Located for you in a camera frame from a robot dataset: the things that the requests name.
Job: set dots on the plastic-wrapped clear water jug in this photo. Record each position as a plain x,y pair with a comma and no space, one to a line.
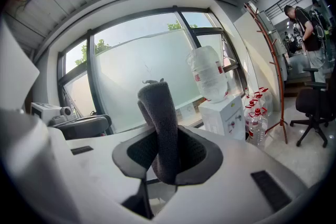
208,73

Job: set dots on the white panel board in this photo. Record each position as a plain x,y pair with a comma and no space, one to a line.
254,52

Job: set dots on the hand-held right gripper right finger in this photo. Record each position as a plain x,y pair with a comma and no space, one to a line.
231,178

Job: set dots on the black office chair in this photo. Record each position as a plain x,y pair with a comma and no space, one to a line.
84,126
312,102

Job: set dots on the black-framed frosted window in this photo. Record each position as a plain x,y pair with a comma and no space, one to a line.
136,65

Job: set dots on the grey cloth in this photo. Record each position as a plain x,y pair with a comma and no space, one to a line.
161,123

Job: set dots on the white water dispenser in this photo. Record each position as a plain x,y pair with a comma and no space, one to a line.
223,115

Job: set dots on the white box device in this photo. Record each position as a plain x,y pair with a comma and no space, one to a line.
43,111

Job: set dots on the red-brown coat rack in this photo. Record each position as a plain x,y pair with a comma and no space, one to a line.
275,60

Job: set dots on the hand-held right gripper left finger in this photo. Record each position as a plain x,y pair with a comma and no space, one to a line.
105,165

